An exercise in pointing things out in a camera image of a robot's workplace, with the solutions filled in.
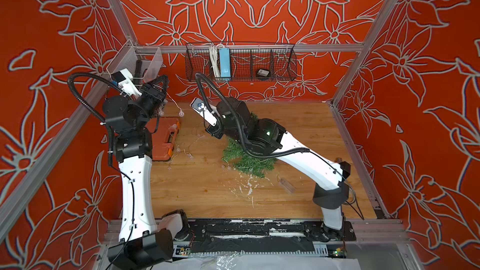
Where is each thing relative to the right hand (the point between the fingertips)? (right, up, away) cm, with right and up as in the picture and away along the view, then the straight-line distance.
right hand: (201, 110), depth 59 cm
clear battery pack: (+36, -35, +24) cm, 56 cm away
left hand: (-10, +11, -2) cm, 15 cm away
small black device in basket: (+24, +22, +37) cm, 50 cm away
